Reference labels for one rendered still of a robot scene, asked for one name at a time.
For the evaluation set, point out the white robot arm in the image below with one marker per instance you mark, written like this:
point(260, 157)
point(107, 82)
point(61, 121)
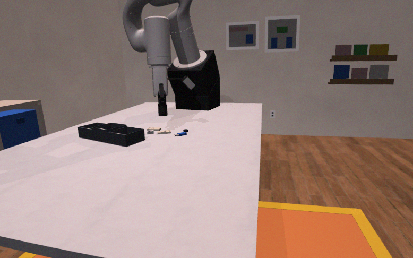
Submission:
point(154, 38)

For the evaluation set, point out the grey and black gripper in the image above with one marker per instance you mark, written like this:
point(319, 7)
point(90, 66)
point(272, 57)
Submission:
point(160, 79)

